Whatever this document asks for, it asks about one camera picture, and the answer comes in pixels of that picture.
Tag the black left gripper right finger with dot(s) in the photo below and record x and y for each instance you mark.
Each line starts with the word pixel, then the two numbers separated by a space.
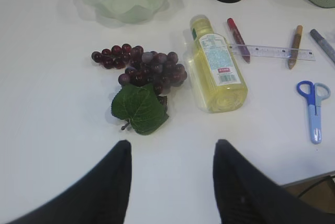
pixel 245 195

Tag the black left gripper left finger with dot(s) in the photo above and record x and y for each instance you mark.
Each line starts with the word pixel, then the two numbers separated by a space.
pixel 101 196

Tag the red grape bunch with leaf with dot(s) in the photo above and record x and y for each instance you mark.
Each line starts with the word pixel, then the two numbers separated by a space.
pixel 147 76

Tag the yellow tea bottle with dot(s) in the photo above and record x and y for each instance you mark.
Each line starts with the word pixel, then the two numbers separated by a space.
pixel 221 85

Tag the gold marker pen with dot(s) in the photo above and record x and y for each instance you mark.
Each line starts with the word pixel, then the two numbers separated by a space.
pixel 294 47

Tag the clear plastic ruler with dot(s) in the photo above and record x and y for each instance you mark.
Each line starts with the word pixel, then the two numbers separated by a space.
pixel 271 52

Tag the red glitter pen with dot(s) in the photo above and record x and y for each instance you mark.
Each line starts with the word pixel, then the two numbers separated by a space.
pixel 239 40

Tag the silver glitter pen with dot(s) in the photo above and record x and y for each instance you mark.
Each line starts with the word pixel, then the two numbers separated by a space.
pixel 322 42

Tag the blue scissors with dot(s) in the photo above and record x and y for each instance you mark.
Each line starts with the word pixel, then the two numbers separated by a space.
pixel 314 107

